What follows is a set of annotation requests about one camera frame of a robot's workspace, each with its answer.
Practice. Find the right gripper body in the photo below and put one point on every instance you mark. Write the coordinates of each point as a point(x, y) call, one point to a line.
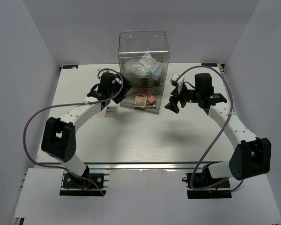
point(188, 96)

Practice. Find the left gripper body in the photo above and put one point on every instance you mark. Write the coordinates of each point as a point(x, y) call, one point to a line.
point(126, 87)

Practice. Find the round-pan orange palette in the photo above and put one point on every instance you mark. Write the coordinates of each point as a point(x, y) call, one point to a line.
point(137, 93)

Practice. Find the four-pan nude palette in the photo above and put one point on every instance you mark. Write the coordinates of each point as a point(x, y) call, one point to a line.
point(140, 101)

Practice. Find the cotton pad bag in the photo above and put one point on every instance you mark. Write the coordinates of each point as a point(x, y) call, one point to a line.
point(155, 68)
point(134, 67)

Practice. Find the pink blush palette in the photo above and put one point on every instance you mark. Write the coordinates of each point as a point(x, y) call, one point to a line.
point(150, 98)

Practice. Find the glitter nine-pan palette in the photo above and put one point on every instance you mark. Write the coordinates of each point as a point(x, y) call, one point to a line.
point(111, 111)

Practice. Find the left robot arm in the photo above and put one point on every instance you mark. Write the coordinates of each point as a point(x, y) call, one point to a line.
point(59, 139)

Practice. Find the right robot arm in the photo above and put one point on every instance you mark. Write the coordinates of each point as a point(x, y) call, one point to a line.
point(251, 156)

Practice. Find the clear acrylic drawer organizer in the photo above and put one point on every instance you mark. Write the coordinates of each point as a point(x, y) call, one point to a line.
point(133, 44)

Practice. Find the blue label sticker right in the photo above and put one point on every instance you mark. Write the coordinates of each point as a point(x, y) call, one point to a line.
point(210, 64)

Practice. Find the blue label sticker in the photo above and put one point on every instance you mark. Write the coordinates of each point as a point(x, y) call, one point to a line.
point(69, 66)
point(210, 64)

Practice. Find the blue label sticker left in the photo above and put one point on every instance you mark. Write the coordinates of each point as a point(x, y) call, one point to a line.
point(69, 66)

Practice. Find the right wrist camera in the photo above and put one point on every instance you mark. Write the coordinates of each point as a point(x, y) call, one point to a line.
point(177, 82)

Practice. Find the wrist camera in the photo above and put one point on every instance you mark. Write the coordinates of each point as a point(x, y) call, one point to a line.
point(177, 82)
point(99, 75)

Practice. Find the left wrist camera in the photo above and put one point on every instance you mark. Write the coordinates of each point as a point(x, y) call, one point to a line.
point(99, 75)

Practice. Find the aluminium table rail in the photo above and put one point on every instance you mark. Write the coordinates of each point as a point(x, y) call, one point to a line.
point(142, 166)

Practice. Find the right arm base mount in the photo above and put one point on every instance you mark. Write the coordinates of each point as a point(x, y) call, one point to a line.
point(220, 188)

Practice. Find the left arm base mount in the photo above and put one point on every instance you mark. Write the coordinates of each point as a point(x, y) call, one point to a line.
point(73, 186)

